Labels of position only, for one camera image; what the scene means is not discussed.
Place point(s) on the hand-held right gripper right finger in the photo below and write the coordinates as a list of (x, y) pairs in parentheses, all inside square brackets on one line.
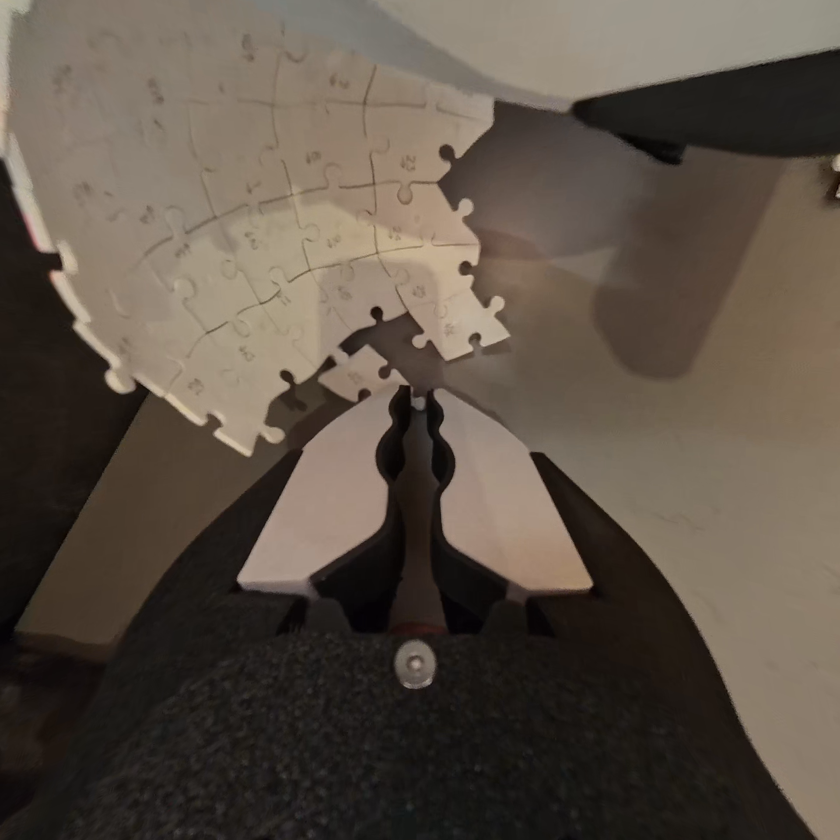
[(512, 518)]

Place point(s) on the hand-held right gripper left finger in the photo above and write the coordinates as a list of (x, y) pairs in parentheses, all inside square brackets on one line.
[(328, 518)]

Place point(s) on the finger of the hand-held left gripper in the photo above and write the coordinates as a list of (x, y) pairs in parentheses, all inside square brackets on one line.
[(623, 39)]

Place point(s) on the single white puzzle piece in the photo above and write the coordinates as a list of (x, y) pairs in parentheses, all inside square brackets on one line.
[(358, 377)]

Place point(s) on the partly built puzzle ball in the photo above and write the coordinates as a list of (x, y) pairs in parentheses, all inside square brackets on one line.
[(229, 197)]

